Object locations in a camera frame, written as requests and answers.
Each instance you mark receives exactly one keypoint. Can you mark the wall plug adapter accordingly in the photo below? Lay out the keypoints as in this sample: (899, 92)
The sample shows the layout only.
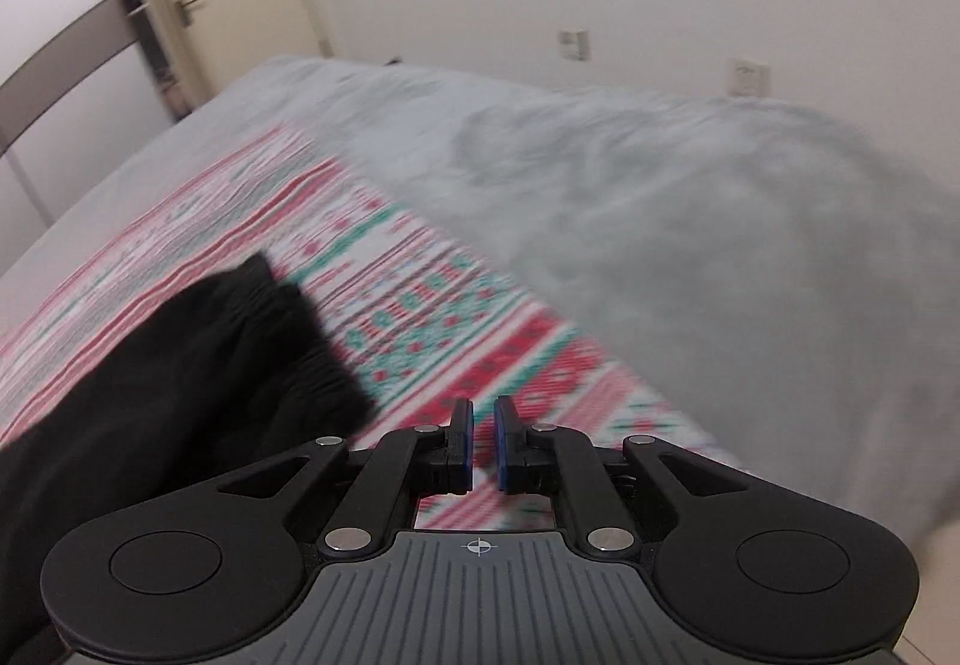
(574, 44)

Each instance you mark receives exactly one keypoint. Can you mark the red green patterned blanket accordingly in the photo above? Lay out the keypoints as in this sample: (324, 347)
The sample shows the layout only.
(420, 305)

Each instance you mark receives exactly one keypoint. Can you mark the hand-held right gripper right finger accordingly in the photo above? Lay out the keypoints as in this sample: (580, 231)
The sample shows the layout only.
(504, 446)

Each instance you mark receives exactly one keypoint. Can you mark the grey bed sheet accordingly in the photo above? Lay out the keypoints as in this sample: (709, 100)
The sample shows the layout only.
(660, 215)

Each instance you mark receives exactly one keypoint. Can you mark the black pants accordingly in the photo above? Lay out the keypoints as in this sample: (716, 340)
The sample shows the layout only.
(150, 395)

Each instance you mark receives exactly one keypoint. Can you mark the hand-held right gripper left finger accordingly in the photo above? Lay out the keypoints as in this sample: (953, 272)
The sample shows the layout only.
(463, 446)

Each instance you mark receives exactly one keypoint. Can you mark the white wall socket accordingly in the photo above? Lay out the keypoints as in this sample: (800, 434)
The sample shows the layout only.
(748, 77)

